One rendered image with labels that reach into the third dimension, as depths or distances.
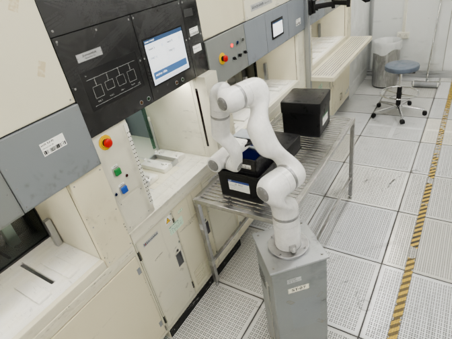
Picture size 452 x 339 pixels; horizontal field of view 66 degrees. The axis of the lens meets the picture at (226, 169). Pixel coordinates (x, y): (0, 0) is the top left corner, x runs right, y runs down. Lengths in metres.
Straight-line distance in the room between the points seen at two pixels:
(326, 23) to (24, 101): 3.95
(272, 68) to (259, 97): 2.06
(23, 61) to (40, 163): 0.36
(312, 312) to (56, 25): 1.67
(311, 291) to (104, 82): 1.32
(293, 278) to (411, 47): 4.66
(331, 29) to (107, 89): 3.60
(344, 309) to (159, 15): 1.97
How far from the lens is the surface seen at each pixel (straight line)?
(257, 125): 1.39
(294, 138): 2.36
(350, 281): 2.58
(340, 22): 4.75
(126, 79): 1.67
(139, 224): 1.86
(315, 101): 2.51
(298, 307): 1.84
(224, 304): 2.50
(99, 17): 1.60
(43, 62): 1.45
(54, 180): 1.49
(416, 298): 2.57
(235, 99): 1.35
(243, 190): 1.97
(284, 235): 1.59
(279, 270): 1.61
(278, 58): 3.42
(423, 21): 5.77
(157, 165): 2.26
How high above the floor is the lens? 1.96
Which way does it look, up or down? 31 degrees down
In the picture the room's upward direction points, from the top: 11 degrees counter-clockwise
